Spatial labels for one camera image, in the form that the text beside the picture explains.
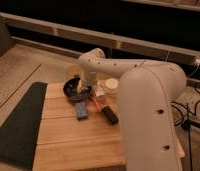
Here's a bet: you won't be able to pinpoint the black rectangular device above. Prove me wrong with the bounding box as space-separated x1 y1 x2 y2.
102 106 119 125

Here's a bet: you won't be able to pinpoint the blue rectangular block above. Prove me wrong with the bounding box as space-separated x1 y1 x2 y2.
75 101 88 120

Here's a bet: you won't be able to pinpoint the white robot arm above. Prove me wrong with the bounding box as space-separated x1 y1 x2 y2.
78 48 186 171

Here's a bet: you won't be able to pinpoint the white cloth piece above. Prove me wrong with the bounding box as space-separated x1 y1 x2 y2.
95 81 105 97

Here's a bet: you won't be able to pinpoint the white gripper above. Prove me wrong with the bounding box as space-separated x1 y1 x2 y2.
77 71 97 94

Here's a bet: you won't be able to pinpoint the black cables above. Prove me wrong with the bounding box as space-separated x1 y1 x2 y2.
170 80 200 171

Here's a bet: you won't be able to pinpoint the wooden shelf rail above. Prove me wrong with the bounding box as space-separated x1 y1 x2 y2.
0 12 200 65

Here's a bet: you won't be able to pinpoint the dark ceramic bowl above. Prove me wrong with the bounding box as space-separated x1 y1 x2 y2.
63 78 92 101

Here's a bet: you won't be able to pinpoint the dark green floor mat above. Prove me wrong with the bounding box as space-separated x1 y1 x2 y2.
0 82 47 169

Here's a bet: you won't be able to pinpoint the white cup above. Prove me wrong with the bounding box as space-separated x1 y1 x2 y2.
105 78 118 95

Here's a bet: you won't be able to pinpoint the orange marker pen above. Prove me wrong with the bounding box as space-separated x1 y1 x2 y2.
91 96 102 113

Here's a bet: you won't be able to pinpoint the white power cable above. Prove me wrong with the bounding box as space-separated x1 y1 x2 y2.
164 44 200 79

